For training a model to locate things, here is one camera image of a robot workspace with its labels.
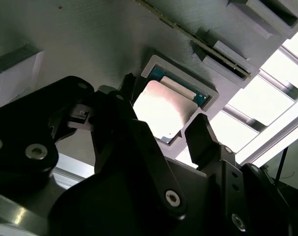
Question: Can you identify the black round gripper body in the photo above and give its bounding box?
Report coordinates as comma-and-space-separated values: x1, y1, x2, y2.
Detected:
47, 157, 229, 236

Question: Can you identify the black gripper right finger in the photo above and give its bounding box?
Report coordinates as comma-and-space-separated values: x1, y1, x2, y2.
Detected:
184, 113, 297, 236

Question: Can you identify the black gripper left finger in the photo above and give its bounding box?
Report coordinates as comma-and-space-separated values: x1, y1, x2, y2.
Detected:
0, 72, 189, 236

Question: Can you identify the silver green CPU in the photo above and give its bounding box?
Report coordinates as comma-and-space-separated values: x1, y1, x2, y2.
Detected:
133, 67, 210, 145

